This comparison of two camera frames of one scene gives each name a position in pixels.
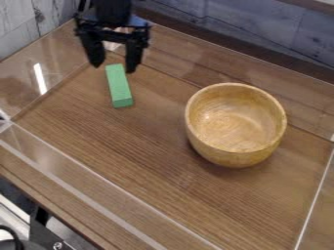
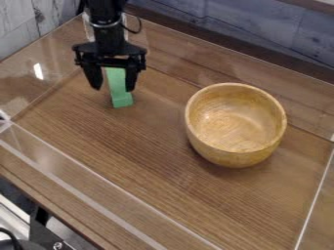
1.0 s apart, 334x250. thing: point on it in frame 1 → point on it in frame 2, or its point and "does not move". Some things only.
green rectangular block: x=121 y=92 does not move
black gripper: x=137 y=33 → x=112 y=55
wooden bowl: x=236 y=121 does not move
